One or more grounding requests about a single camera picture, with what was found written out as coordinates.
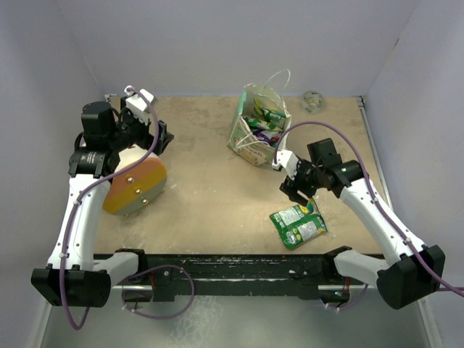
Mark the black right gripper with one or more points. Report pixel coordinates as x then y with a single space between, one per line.
291 187

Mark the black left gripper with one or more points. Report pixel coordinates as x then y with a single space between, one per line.
146 138

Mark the green snack packet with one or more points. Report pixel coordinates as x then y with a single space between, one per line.
299 224
257 123
275 117

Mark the purple Fox's bag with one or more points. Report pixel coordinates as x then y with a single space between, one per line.
270 137

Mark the white orange toy drawer box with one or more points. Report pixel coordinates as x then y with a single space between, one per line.
134 189

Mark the green paper gift bag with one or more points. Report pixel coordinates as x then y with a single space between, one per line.
240 139

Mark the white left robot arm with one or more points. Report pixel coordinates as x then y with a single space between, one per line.
115 168

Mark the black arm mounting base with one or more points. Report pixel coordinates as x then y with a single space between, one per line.
304 276

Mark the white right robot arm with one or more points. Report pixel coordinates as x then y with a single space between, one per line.
409 269

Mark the clear tape roll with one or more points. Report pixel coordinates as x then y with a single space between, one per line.
312 102

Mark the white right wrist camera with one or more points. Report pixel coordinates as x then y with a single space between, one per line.
286 160

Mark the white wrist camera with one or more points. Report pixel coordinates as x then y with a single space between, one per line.
139 101
286 160

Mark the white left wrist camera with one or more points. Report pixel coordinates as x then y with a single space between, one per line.
139 101

